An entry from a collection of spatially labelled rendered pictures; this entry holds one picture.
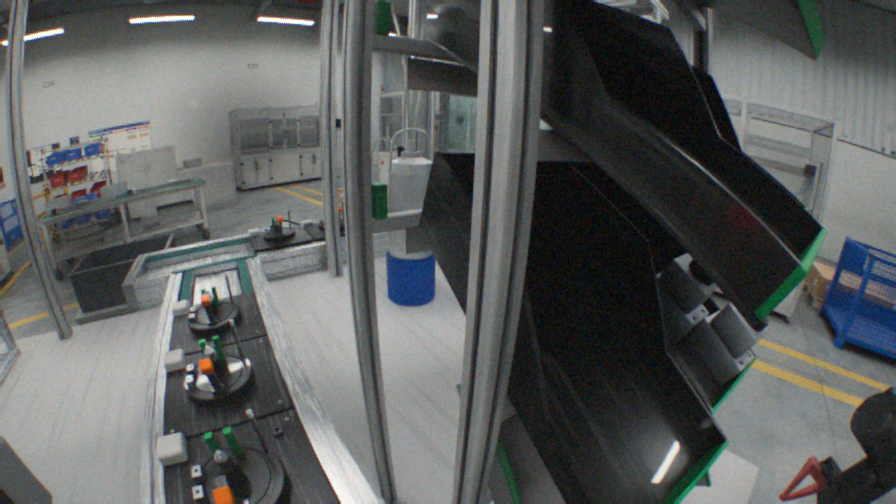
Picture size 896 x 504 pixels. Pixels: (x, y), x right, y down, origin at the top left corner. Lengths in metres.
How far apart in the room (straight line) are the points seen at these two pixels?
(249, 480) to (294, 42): 11.52
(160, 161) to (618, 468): 7.40
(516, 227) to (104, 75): 10.89
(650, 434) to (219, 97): 10.80
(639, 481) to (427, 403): 0.55
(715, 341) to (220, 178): 7.50
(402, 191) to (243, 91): 10.14
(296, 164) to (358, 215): 9.18
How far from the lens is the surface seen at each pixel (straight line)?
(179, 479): 0.58
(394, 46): 0.31
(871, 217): 9.19
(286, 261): 1.33
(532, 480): 0.34
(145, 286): 1.37
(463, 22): 0.24
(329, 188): 1.20
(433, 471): 0.63
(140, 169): 7.42
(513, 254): 0.16
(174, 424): 0.66
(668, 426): 0.28
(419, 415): 0.71
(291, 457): 0.54
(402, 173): 0.94
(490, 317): 0.16
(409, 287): 1.03
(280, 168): 9.31
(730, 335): 0.36
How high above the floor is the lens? 1.39
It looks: 21 degrees down
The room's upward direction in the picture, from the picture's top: 2 degrees clockwise
